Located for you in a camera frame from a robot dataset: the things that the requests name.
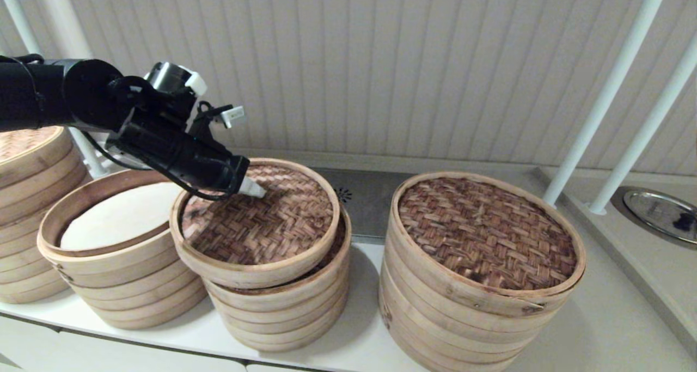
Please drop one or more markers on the square metal lid with knob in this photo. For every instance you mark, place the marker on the square metal lid with knob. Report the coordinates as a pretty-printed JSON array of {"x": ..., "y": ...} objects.
[{"x": 375, "y": 203}]

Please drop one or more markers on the small woven bamboo steamer lid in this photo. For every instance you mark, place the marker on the small woven bamboo steamer lid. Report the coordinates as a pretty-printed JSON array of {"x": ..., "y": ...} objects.
[{"x": 333, "y": 257}]

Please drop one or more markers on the white cabinet front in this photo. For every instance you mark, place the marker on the white cabinet front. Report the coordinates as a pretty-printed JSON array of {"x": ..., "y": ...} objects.
[{"x": 109, "y": 355}]

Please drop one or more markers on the large right bamboo steamer stack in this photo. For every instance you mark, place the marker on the large right bamboo steamer stack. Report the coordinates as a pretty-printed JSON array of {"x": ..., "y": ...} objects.
[{"x": 484, "y": 233}]

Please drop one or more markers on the white paper sheet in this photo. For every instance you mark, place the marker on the white paper sheet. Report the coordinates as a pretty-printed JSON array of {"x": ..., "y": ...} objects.
[{"x": 120, "y": 217}]

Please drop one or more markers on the thick white post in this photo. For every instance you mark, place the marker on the thick white post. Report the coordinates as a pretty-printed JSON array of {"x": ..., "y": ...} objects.
[{"x": 65, "y": 23}]

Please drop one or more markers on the small bamboo steamer stack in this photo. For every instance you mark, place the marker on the small bamboo steamer stack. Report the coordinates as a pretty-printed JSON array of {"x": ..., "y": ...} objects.
[{"x": 283, "y": 334}]

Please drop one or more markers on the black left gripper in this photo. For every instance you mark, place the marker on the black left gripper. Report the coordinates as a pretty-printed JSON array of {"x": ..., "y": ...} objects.
[{"x": 179, "y": 154}]

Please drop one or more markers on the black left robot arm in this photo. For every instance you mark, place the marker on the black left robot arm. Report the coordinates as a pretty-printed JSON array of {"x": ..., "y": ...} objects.
[{"x": 54, "y": 94}]

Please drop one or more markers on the thin white metal pole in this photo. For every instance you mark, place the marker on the thin white metal pole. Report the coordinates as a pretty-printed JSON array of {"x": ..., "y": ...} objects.
[
  {"x": 642, "y": 135},
  {"x": 13, "y": 12},
  {"x": 604, "y": 94}
]

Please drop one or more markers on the round stainless steel pot lid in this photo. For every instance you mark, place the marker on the round stainless steel pot lid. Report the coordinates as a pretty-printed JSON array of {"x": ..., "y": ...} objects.
[{"x": 653, "y": 211}]

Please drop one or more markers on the large bamboo steamer stack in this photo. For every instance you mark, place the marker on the large bamboo steamer stack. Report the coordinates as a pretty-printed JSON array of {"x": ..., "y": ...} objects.
[
  {"x": 446, "y": 339},
  {"x": 484, "y": 233}
]

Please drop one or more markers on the second-left bamboo steamer stack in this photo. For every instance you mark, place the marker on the second-left bamboo steamer stack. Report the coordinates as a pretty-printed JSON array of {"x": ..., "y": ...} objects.
[{"x": 136, "y": 290}]

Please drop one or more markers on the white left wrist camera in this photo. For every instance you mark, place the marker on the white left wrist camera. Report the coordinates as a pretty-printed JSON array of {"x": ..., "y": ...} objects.
[{"x": 233, "y": 116}]

